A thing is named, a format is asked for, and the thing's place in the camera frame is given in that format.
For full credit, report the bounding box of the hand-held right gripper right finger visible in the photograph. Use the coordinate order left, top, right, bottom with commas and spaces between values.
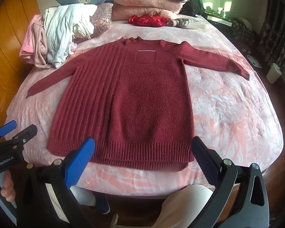
191, 136, 270, 228

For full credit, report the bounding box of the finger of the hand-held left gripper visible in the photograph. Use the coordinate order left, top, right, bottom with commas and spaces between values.
0, 120, 17, 145
3, 124, 38, 152

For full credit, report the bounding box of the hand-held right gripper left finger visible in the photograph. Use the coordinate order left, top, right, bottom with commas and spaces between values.
15, 137, 95, 228

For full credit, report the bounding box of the dark red knit sweater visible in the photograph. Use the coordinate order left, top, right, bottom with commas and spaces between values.
26, 37, 250, 171

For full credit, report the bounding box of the person's left hand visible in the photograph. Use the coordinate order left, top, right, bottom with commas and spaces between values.
0, 171, 17, 201

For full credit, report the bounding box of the blue shoe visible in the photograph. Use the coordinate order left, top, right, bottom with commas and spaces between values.
94, 193, 111, 214

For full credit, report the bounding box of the person's right leg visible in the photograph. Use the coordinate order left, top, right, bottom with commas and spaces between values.
154, 184, 215, 228

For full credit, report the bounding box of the pink printed blanket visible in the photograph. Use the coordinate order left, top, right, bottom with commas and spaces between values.
7, 14, 283, 193

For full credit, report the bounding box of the pale pink garment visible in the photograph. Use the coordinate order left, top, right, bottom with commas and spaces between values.
19, 14, 50, 68

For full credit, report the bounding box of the wooden wardrobe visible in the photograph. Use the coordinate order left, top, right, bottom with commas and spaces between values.
0, 0, 48, 133

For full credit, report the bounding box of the white card with dots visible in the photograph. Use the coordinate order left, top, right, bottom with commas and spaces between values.
246, 55, 262, 69

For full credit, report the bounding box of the white cup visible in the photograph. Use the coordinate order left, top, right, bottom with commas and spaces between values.
266, 63, 283, 85

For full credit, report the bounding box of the white ribbed garment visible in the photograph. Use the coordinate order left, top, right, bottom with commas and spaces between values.
43, 4, 98, 68

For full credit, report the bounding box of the cream garment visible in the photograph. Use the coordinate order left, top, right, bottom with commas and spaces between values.
71, 17, 95, 40

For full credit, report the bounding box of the dark checked clothing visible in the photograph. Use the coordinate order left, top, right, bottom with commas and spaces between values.
230, 17, 258, 50

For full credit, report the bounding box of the beige bag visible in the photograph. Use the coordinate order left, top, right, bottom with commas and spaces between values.
169, 17, 208, 30

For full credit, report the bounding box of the paisley patterned pillow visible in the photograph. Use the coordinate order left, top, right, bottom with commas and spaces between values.
72, 3, 114, 44

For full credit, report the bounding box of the dark patterned curtain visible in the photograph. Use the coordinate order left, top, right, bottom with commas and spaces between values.
259, 0, 285, 76

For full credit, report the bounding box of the red patterned pouch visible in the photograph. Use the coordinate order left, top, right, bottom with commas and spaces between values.
128, 15, 169, 26

